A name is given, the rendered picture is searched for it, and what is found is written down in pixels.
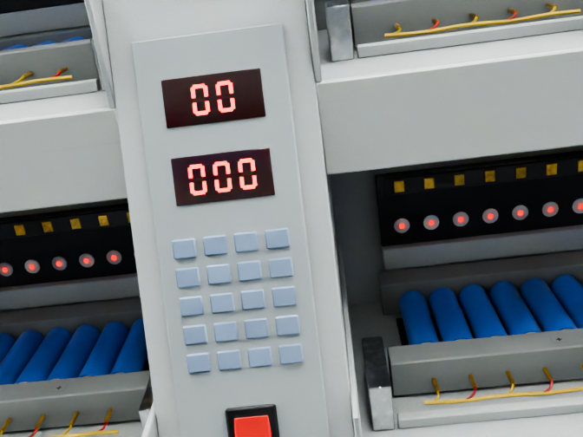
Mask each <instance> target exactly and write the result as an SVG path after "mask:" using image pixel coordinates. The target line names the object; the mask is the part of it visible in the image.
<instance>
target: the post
mask: <svg viewBox="0 0 583 437"><path fill-rule="evenodd" d="M102 6H103V13H104V19H105V26H106V33H107V40H108V52H109V60H110V67H111V74H112V80H113V87H114V94H115V106H116V113H117V120H118V128H119V135H120V141H121V154H122V161H123V167H124V174H125V181H126V188H127V196H128V208H129V215H130V222H131V228H132V235H133V242H134V255H135V262H136V269H137V276H138V283H139V289H140V296H141V309H142V316H143V322H144V330H145V337H146V344H147V356H148V363H149V370H150V377H151V383H152V390H153V398H154V410H155V417H156V424H157V431H158V437H180V424H179V418H178V411H177V404H176V397H175V390H174V377H173V370H172V363H171V356H170V349H169V342H168V335H167V322H166V315H165V308H164V302H163V295H162V288H161V280H160V267H159V260H158V253H157V246H156V240H155V233H154V220H153V213H152V206H151V199H150V191H149V184H148V178H147V165H146V158H145V151H144V144H143V137H142V130H141V117H140V110H139V103H138V96H137V89H136V82H135V75H134V63H133V56H132V49H131V43H132V42H141V41H148V40H154V39H161V38H168V37H175V36H187V35H193V34H200V33H206V32H214V31H220V30H227V29H239V28H245V27H252V26H259V25H266V24H273V23H282V26H283V33H284V41H285V56H286V63H287V71H288V79H289V86H290V94H291V108H292V116H293V124H294V131H295V139H296V147H297V154H298V169H299V176H300V184H301V192H302V200H303V207H304V215H305V229H306V237H307V244H308V252H309V259H310V267H311V281H312V289H313V296H314V304H315V312H316V319H317V327H318V342H319V349H320V357H321V365H322V372H323V380H324V394H325V402H326V410H327V417H328V425H329V433H330V437H355V431H354V424H353V415H352V406H351V397H350V378H349V369H348V359H347V349H346V340H345V330H344V313H343V303H342V293H341V284H340V274H339V264H338V254H337V234H336V226H335V219H334V211H333V203H332V195H331V181H330V175H327V174H326V171H325V163H324V149H323V142H322V134H321V127H320V119H319V112H318V98H317V90H316V82H315V75H314V68H313V60H312V52H311V39H310V31H309V23H308V16H307V9H306V1H305V0H102Z"/></svg>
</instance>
